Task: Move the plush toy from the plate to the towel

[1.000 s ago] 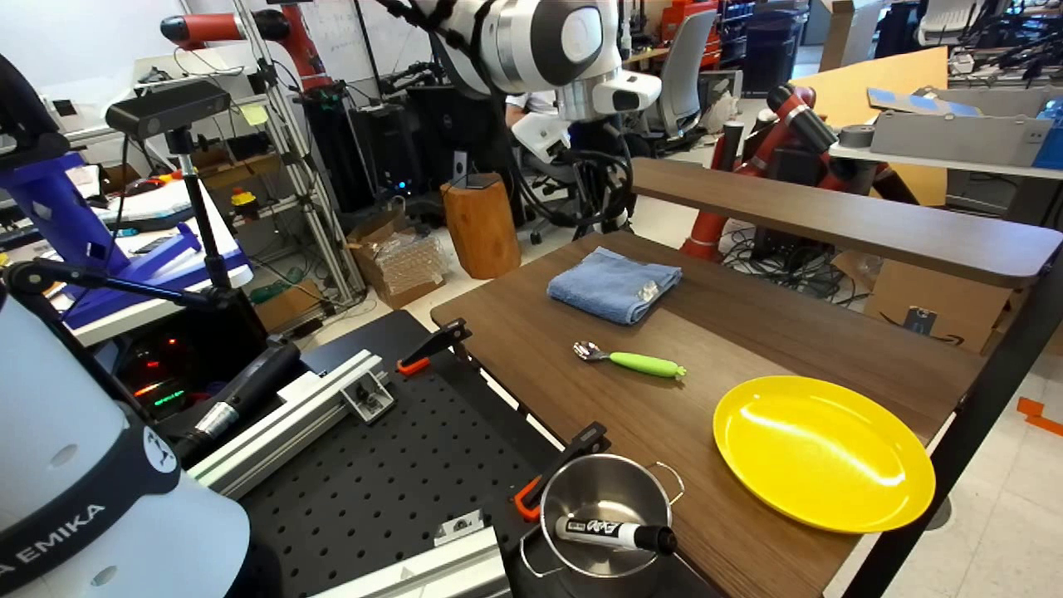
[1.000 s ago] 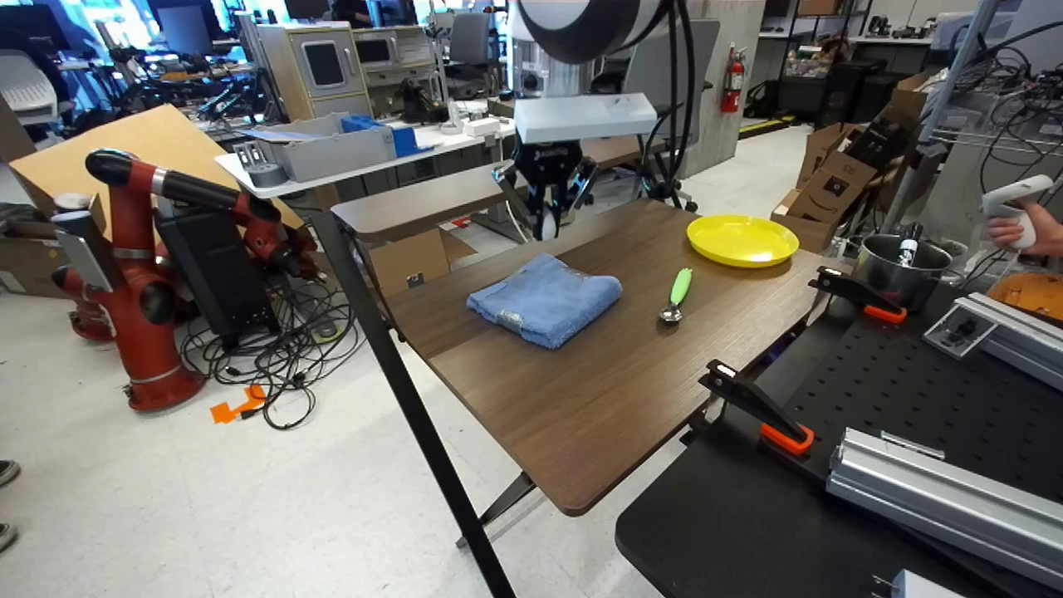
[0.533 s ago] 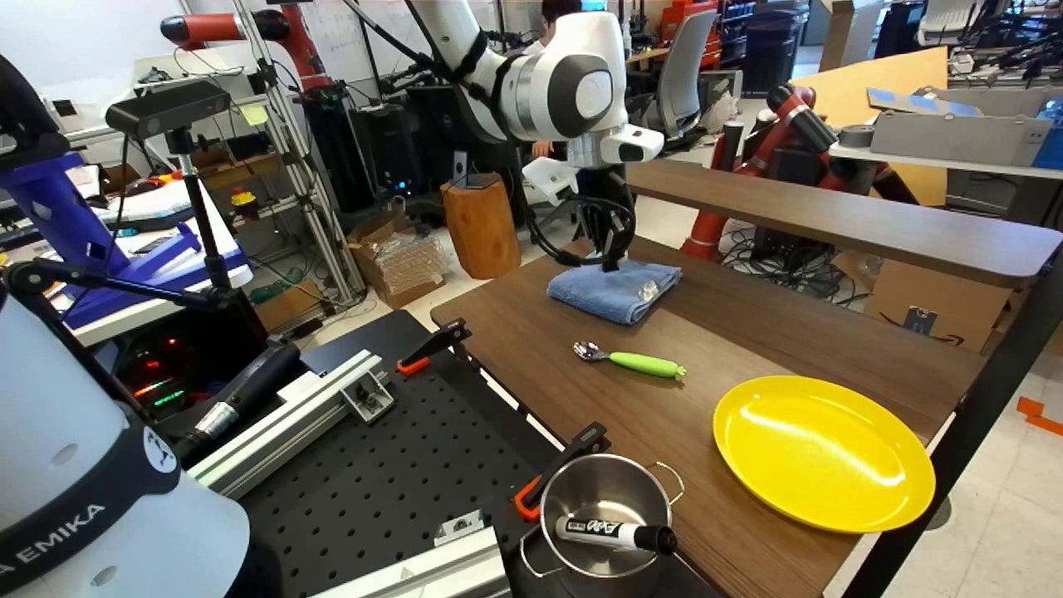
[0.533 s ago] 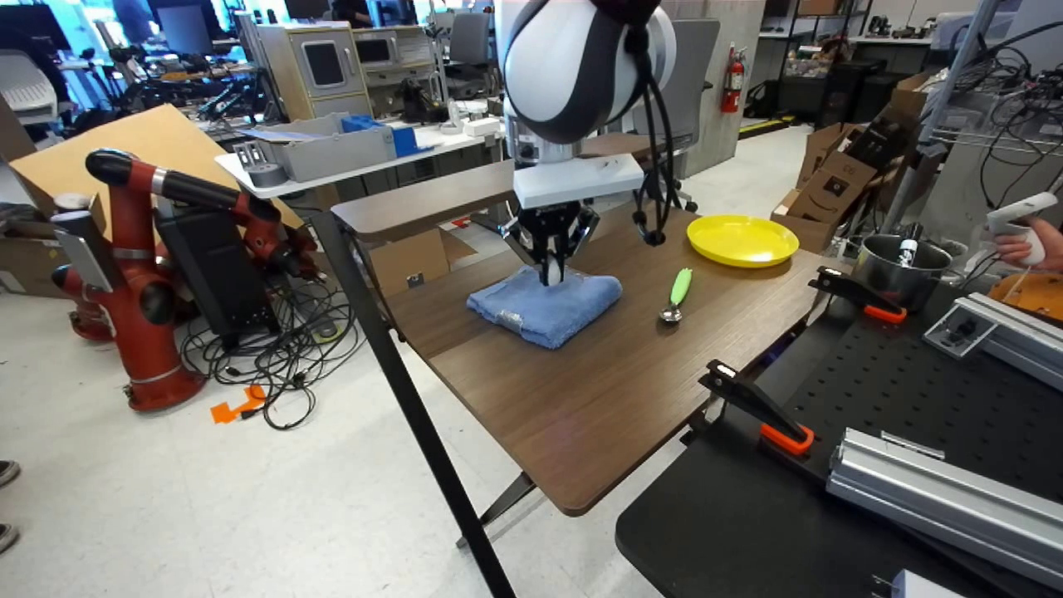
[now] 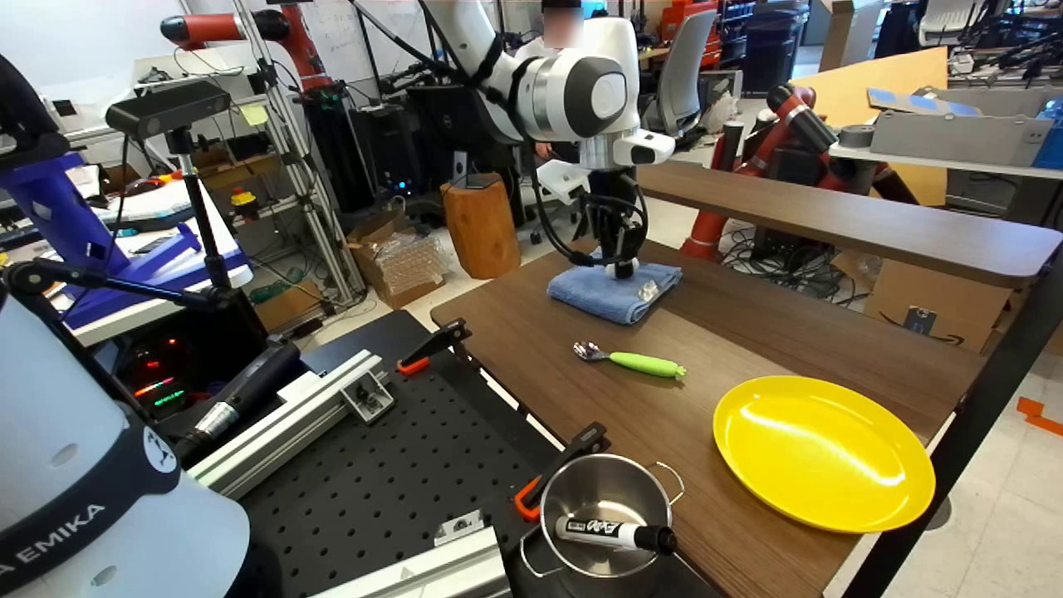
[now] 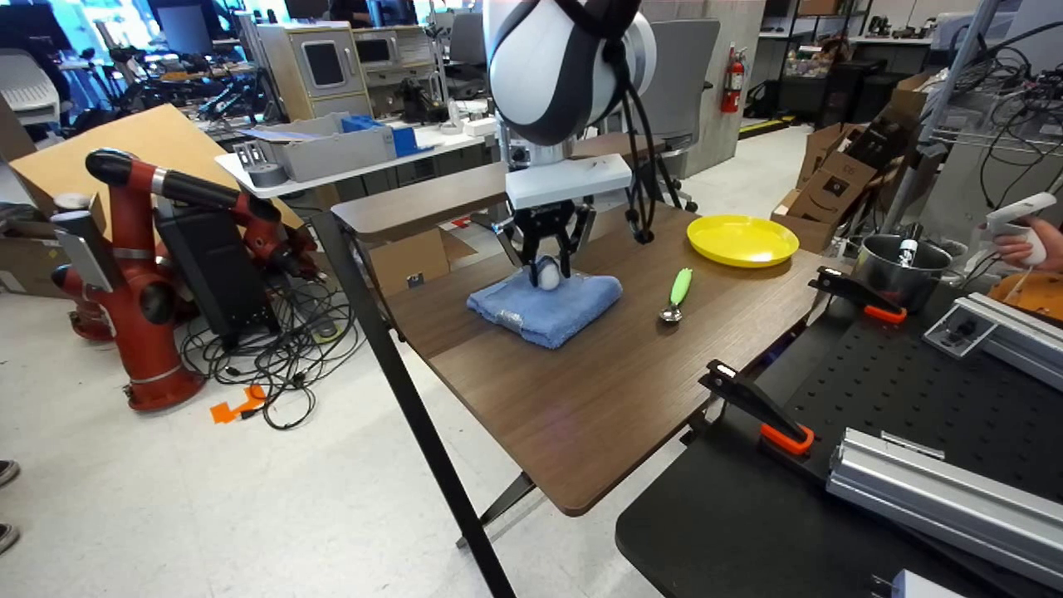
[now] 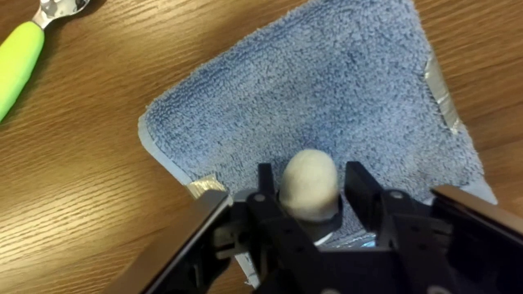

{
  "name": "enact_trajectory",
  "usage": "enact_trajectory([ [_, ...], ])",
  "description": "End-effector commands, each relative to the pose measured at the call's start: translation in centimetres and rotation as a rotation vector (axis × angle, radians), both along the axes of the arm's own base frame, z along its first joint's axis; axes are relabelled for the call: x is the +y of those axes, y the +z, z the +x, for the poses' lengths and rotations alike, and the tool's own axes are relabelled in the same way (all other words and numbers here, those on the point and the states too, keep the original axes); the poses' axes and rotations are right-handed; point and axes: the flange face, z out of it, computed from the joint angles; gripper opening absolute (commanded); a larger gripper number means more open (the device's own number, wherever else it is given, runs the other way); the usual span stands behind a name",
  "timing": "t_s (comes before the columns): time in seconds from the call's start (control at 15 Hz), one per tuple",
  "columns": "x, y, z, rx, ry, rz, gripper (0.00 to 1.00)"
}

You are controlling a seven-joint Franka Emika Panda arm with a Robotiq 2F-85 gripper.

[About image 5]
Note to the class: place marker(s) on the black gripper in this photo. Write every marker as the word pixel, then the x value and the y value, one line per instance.
pixel 620 203

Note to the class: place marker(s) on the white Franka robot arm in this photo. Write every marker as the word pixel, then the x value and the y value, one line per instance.
pixel 584 94

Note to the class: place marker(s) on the folded blue towel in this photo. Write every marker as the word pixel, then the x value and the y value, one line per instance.
pixel 602 290

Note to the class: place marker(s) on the yellow round plate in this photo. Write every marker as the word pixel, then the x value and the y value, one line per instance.
pixel 826 453

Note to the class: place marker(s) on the grey office chair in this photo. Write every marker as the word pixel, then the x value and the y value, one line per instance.
pixel 686 69

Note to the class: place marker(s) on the open cardboard box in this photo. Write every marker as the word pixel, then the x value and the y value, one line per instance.
pixel 398 267

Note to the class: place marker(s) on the raised wooden shelf board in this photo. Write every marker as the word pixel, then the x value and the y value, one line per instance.
pixel 865 222

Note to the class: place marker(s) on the small steel pot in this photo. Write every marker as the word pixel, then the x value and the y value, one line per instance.
pixel 602 494

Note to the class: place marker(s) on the black white marker pen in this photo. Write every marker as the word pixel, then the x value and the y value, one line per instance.
pixel 602 532

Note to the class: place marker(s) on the black perforated breadboard table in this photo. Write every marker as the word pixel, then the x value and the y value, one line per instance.
pixel 418 467

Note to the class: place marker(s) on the large tan cardboard panel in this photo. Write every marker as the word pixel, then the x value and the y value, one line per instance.
pixel 885 84

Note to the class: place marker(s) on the cardboard box under shelf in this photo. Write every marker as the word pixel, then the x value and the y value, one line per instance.
pixel 942 311

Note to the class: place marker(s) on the white lab desk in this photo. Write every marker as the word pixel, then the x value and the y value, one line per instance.
pixel 951 164

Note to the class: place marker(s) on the black cylindrical tool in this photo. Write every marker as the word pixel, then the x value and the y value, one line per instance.
pixel 235 395

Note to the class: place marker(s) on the small blue bin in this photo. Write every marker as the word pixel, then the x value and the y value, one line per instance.
pixel 1053 134

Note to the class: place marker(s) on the blue and white machine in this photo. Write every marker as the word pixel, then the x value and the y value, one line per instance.
pixel 68 222

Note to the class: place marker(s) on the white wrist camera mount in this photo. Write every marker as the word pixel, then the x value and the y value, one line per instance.
pixel 583 184

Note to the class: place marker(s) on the red robot on pedestal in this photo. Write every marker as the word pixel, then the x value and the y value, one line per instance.
pixel 708 222

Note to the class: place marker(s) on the aluminium extrusion rail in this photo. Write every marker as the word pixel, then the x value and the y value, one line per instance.
pixel 432 572
pixel 285 427

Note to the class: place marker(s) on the black metal table frame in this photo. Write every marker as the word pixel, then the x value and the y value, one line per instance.
pixel 975 442

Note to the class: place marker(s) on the black camera on tripod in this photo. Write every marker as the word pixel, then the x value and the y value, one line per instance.
pixel 167 103

